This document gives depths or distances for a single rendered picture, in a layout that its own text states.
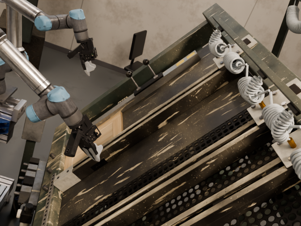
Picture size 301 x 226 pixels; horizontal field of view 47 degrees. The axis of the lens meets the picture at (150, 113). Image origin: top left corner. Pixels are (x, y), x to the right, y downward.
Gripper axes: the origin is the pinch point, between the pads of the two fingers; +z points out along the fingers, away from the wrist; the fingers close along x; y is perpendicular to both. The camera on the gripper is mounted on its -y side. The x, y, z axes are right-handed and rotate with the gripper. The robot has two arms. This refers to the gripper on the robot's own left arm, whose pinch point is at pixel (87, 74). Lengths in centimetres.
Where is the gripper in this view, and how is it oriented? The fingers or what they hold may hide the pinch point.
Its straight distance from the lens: 201.6
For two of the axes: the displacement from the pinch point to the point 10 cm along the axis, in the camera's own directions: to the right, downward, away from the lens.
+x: 0.8, -4.6, 8.8
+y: 9.9, -0.9, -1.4
